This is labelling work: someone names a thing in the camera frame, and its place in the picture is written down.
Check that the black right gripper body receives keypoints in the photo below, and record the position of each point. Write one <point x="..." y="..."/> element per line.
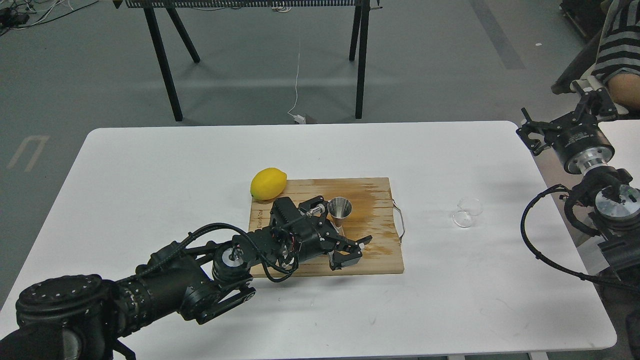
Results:
<point x="579" y="143"/>

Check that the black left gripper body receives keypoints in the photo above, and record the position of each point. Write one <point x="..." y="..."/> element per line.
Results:
<point x="290" y="237"/>

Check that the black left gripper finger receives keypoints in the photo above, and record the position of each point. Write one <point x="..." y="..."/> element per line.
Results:
<point x="314" y="207"/>
<point x="347" y="252"/>

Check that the steel double jigger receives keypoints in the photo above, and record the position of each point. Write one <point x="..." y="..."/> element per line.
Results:
<point x="339" y="209"/>

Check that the clear glass measuring cup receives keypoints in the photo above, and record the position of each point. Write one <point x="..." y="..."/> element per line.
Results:
<point x="467" y="211"/>

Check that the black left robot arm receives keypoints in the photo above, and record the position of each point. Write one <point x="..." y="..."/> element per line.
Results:
<point x="84" y="317"/>

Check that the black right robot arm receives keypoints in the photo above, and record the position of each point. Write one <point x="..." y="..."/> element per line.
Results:
<point x="604" y="204"/>

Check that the white office chair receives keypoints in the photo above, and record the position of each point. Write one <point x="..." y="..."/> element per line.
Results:
<point x="581" y="69"/>

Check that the person in striped shirt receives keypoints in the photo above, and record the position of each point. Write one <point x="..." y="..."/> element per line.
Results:
<point x="617" y="63"/>

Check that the white side table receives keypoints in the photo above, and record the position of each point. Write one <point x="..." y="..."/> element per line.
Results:
<point x="624" y="136"/>

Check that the yellow lemon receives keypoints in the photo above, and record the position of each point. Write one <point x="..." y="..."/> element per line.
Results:
<point x="268" y="184"/>

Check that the wooden cutting board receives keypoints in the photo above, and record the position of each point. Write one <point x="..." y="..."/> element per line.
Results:
<point x="372" y="215"/>

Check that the black metal frame table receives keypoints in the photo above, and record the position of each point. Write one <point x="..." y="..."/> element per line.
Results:
<point x="262" y="34"/>

